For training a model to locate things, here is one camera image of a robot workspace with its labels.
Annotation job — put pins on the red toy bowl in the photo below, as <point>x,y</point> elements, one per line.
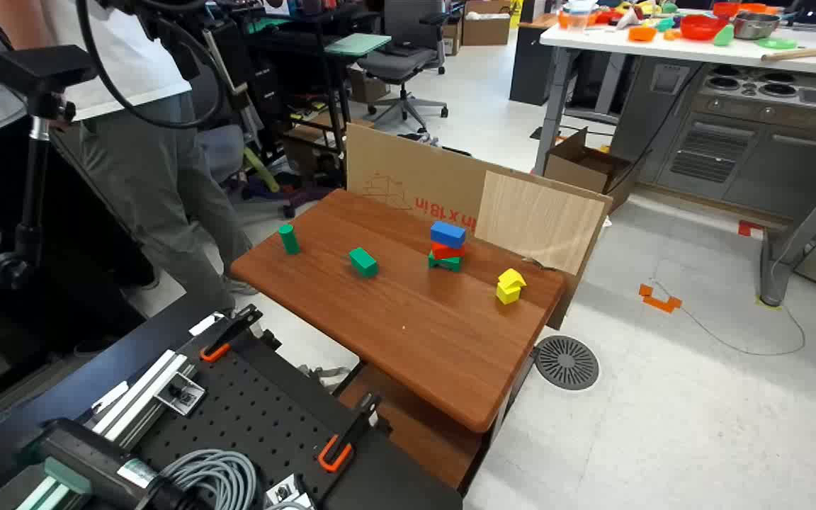
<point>701,27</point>

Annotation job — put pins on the round floor drain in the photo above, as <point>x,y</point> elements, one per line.
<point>564,364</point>

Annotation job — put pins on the black perforated base board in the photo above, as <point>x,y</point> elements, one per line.
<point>248,427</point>

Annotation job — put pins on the black camera on stand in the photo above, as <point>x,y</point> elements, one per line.
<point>39,73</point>

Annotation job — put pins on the grey desk leg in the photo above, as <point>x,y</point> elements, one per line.
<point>806,230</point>

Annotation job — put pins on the teal topped side table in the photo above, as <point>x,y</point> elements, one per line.
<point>354,43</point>

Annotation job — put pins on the green toy plate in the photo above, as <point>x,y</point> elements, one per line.
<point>777,43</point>

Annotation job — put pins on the orange toy bowl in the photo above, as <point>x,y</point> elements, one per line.
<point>641,32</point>

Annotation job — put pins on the aluminium rail pair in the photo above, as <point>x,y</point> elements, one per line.
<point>139,391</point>

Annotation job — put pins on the wooden rolling pin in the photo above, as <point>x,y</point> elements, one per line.
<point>806,51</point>

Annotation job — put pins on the open cardboard box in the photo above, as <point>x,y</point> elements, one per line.
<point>582,166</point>

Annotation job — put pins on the blue block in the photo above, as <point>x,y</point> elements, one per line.
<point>447,233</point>

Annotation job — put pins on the printed marker tag plate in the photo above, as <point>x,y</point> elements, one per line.
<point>181,391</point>
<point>290,493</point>

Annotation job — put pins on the person in white shirt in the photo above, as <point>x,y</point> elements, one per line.
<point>133,160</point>

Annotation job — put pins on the grey office chair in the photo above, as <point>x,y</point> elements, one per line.
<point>408,58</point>

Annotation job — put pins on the black base unit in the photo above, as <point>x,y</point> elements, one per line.
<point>78,462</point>

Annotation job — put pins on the grey toy bowl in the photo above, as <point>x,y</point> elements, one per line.
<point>755,23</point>

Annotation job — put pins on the white work table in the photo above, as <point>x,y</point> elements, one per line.
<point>691,51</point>

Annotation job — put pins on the closed cardboard box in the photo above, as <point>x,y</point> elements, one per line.
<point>484,27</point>

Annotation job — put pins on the small green block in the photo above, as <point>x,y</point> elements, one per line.
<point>445,265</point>

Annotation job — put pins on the black camera stand pole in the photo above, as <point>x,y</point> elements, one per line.
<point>31,200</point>

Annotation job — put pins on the red block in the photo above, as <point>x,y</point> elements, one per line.
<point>445,251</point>

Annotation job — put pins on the yellow notched block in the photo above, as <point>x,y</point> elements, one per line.
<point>511,287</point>

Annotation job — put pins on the grey play kitchen cabinet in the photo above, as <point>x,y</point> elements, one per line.
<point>758,132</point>

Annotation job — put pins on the orange clamp on floor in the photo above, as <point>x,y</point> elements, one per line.
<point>657,299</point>

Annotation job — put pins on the green cylinder block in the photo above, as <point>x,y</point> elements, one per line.
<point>287,238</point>

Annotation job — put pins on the green rectangular block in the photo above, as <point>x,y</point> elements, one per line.
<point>362,261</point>

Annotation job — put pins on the small green toy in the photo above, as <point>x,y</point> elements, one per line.
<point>722,37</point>

